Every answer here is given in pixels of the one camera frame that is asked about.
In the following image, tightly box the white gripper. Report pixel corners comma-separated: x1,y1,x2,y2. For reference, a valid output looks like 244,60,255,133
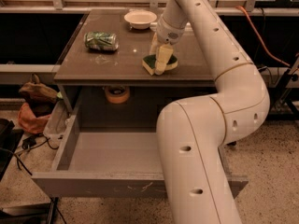
149,15,185,75

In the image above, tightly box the green and yellow sponge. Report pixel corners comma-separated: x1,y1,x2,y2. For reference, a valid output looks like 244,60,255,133
142,55,178,76

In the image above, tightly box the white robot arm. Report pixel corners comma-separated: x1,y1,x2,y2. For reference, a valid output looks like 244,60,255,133
152,0,270,224

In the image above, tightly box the open grey drawer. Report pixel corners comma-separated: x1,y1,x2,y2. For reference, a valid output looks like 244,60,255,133
31,87,249,200

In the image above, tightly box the white bowl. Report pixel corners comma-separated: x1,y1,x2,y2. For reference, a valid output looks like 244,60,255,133
124,10,157,30

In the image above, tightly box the crushed green soda can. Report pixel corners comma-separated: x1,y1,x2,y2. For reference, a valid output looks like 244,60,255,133
84,32,119,51

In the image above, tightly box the roll of masking tape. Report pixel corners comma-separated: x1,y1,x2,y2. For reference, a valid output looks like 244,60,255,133
105,86,130,104

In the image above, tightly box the grey cabinet table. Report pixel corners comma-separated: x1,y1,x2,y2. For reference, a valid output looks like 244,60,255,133
53,8,236,117

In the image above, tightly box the brown cloth bag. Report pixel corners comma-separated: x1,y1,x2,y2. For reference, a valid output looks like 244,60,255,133
19,74,58,117

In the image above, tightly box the white plastic bag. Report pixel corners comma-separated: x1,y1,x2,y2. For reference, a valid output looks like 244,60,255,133
43,101,69,140

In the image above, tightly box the orange cloth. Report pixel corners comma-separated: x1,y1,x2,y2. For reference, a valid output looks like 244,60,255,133
18,103,50,134

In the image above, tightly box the orange cable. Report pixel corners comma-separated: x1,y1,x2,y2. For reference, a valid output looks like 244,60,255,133
235,5,292,68

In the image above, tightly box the black cable on floor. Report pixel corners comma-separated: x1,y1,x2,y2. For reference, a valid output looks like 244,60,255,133
0,133,60,176

